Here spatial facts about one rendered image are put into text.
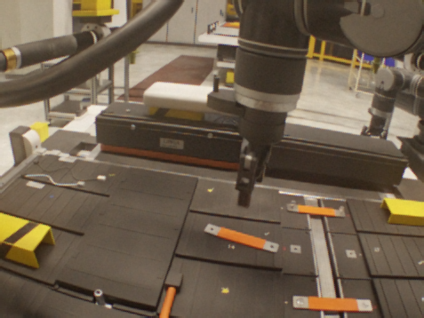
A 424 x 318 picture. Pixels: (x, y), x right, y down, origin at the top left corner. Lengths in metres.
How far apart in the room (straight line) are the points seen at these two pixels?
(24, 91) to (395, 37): 0.39
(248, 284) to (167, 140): 0.49
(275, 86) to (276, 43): 0.06
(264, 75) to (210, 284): 0.35
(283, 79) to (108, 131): 0.62
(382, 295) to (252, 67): 0.47
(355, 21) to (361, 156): 0.59
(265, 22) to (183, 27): 9.09
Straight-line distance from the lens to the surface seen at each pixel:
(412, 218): 0.87
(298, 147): 0.88
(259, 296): 0.57
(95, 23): 0.77
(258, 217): 0.72
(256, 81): 0.46
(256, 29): 0.45
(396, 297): 0.67
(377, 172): 0.98
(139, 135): 0.92
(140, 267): 0.58
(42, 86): 0.33
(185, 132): 0.88
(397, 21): 0.38
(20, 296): 0.59
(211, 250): 0.63
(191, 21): 9.46
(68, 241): 0.66
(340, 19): 0.40
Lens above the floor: 1.44
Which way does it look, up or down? 28 degrees down
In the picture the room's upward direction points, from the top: 6 degrees clockwise
